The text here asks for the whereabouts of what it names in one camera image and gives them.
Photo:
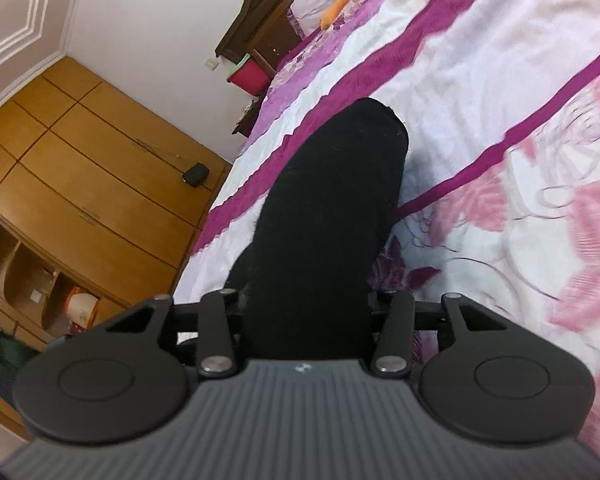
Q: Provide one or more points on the dark wooden headboard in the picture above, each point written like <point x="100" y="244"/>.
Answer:
<point x="262" y="30"/>

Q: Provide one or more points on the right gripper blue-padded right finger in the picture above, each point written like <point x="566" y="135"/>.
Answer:
<point x="393" y="314"/>

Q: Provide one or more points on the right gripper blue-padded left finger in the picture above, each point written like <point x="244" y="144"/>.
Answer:
<point x="219" y="354"/>

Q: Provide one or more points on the small black bag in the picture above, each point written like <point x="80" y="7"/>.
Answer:
<point x="196" y="175"/>

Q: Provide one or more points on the dark wooden nightstand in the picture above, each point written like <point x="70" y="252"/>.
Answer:
<point x="249" y="118"/>

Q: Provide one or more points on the wooden wardrobe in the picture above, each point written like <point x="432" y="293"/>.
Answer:
<point x="94" y="213"/>

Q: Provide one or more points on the red plastic bucket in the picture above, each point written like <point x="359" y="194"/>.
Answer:
<point x="249" y="76"/>

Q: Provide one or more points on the black garment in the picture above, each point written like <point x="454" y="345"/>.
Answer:
<point x="322" y="226"/>

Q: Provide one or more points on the floral purple white bedspread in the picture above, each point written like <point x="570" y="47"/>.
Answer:
<point x="501" y="192"/>

